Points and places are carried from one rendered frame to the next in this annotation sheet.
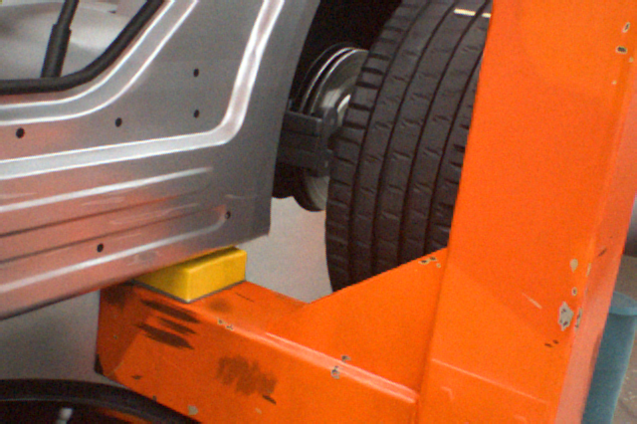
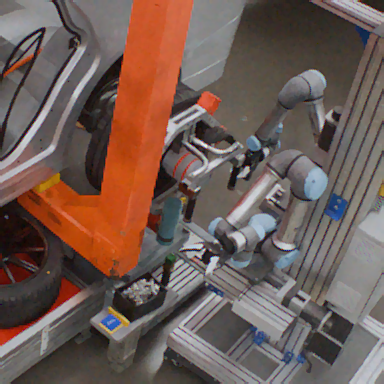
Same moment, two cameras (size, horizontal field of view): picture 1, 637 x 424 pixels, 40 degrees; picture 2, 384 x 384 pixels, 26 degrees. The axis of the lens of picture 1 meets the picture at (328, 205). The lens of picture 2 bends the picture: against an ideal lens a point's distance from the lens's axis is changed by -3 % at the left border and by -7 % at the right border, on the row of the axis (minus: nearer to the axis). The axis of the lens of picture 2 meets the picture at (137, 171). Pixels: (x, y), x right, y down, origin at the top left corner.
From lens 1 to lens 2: 2.87 m
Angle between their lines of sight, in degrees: 26
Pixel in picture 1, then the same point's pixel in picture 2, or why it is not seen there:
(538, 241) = (116, 215)
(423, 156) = not seen: hidden behind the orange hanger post
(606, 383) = (169, 226)
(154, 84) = (28, 148)
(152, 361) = (31, 204)
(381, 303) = (86, 212)
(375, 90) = (99, 136)
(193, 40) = (39, 133)
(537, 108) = (114, 188)
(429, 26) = not seen: hidden behind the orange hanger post
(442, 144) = not seen: hidden behind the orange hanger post
